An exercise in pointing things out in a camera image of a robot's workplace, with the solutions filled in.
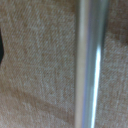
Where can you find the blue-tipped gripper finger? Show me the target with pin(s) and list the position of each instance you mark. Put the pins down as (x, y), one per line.
(1, 46)

